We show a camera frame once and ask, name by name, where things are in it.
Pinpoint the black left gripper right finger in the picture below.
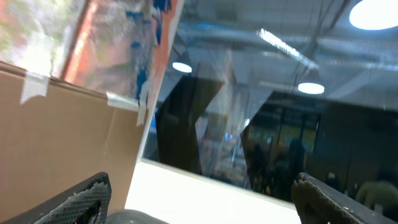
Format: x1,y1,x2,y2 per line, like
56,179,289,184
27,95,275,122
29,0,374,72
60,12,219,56
291,172,395,224

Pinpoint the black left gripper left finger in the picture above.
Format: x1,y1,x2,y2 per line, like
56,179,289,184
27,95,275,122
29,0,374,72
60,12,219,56
3,172,111,224

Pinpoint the brown cardboard panel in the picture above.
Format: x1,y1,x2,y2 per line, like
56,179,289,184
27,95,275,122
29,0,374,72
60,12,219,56
1,63,144,221

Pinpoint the round ceiling lamp right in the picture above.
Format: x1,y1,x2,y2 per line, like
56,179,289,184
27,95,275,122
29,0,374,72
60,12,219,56
298,83,325,95

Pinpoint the round ceiling lamp left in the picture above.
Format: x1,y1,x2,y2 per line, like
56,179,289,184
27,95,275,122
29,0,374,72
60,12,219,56
172,62,192,73

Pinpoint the long fluorescent ceiling light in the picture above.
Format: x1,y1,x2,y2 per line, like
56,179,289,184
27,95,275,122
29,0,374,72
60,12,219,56
257,29,319,69

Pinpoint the round ceiling lamp large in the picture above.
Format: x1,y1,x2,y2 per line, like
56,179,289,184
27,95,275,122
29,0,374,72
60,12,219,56
349,0,397,30

